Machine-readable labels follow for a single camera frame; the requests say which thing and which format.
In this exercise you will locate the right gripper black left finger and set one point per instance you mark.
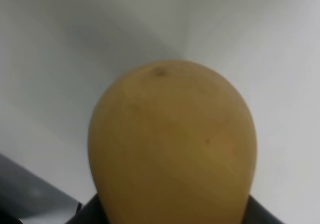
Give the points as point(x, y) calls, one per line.
point(91, 213)

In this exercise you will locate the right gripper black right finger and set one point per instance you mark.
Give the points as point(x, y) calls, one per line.
point(256, 213)

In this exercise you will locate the yellow mango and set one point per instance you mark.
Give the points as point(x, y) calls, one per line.
point(172, 142)

